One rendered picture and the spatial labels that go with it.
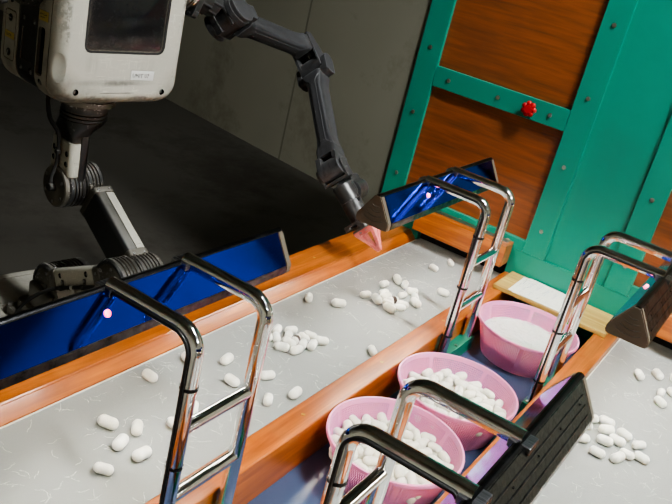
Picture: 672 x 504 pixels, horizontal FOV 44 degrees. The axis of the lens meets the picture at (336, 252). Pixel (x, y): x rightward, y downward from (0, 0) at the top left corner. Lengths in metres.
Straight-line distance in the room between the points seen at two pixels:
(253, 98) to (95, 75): 3.82
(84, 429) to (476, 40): 1.56
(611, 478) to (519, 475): 0.77
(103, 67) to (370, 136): 3.22
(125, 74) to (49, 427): 0.83
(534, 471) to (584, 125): 1.45
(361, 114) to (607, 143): 2.83
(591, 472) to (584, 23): 1.19
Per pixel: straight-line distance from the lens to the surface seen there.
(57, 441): 1.49
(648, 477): 1.85
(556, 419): 1.15
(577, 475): 1.75
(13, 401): 1.53
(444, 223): 2.50
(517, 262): 2.50
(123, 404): 1.58
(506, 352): 2.12
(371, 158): 4.99
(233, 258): 1.34
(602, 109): 2.37
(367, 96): 4.99
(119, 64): 1.94
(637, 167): 2.36
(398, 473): 1.56
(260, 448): 1.49
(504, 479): 1.00
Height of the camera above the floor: 1.66
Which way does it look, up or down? 23 degrees down
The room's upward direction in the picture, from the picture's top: 14 degrees clockwise
